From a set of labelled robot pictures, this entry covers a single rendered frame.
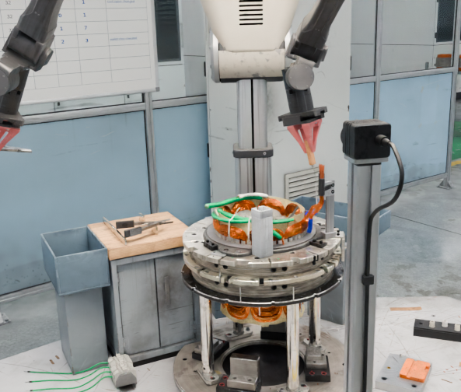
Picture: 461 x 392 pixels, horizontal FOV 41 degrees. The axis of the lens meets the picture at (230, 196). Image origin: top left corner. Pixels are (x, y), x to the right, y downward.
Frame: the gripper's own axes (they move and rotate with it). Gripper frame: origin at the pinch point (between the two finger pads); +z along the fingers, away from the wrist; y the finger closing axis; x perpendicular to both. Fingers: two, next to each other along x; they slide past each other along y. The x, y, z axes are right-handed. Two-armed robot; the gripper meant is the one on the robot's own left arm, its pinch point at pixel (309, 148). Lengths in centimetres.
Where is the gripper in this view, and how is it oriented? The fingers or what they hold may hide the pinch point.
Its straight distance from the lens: 147.8
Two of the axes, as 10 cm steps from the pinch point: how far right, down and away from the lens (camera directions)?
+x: 5.5, -2.8, 7.8
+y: 8.1, -0.6, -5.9
